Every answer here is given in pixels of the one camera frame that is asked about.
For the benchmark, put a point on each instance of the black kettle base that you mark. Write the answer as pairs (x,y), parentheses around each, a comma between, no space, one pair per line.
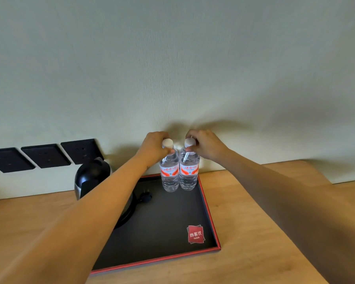
(127,220)

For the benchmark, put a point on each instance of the black wall socket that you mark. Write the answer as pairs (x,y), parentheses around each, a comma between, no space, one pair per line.
(45,156)
(9,160)
(82,151)

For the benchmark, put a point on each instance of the person's left forearm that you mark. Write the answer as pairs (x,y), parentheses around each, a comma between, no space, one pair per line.
(77,227)

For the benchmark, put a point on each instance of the red square card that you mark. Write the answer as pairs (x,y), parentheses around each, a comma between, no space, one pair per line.
(195,234)

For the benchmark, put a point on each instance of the black and silver kettle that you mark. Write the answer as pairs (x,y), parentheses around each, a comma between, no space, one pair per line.
(91,174)

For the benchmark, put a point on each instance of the person's right forearm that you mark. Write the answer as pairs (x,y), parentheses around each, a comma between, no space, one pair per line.
(284,198)

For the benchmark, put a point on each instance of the wooden table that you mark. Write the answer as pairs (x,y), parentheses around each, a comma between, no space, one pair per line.
(254,248)

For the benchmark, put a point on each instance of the water bottle red label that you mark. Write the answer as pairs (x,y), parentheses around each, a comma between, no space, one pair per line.
(170,181)
(189,180)

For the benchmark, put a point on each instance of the person's right hand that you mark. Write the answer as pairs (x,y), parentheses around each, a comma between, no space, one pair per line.
(208,144)

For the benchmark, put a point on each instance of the black tray with red rim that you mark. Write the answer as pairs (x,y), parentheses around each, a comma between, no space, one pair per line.
(165,221)

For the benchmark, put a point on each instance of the black power plug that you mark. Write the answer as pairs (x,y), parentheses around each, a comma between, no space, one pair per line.
(145,197)

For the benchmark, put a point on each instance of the person's left hand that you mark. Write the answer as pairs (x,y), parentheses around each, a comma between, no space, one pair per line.
(152,147)

